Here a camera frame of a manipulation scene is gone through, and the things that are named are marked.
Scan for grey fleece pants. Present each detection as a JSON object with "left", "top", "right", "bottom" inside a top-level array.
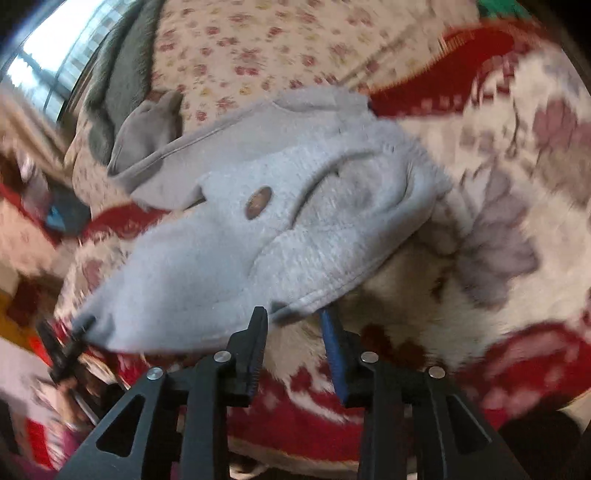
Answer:
[{"left": 72, "top": 87, "right": 452, "bottom": 354}]

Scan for window with dark frame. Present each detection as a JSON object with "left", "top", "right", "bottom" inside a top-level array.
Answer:
[{"left": 1, "top": 1, "right": 132, "bottom": 124}]

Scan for red and white floral blanket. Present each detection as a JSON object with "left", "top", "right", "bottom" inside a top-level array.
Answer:
[{"left": 55, "top": 19, "right": 590, "bottom": 478}]

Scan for blue plastic bag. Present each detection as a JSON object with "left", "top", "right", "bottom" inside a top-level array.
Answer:
[{"left": 45, "top": 187, "right": 91, "bottom": 236}]

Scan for cream floral quilt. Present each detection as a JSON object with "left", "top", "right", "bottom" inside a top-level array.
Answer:
[{"left": 139, "top": 1, "right": 479, "bottom": 130}]

